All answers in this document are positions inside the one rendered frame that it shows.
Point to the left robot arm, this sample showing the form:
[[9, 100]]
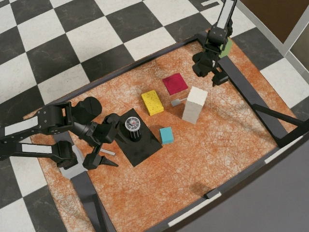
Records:
[[50, 121]]

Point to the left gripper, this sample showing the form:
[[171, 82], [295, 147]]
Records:
[[93, 160]]

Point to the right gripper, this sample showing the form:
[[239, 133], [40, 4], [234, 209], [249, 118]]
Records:
[[219, 77]]

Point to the yellow sponge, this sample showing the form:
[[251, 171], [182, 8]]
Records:
[[152, 102]]

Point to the tall white rectangular block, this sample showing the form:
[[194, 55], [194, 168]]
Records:
[[194, 104]]

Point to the teal cube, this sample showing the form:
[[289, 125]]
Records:
[[166, 135]]

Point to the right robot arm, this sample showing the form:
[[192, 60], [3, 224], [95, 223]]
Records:
[[217, 36]]

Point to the black square mat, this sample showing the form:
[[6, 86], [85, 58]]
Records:
[[137, 152]]

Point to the hand coffee grinder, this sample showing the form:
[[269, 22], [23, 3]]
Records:
[[133, 128]]

